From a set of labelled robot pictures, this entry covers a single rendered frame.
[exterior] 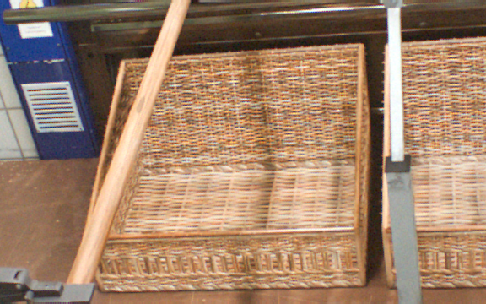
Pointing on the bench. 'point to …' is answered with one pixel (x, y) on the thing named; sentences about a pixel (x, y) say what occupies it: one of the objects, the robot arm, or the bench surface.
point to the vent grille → (52, 106)
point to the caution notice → (31, 24)
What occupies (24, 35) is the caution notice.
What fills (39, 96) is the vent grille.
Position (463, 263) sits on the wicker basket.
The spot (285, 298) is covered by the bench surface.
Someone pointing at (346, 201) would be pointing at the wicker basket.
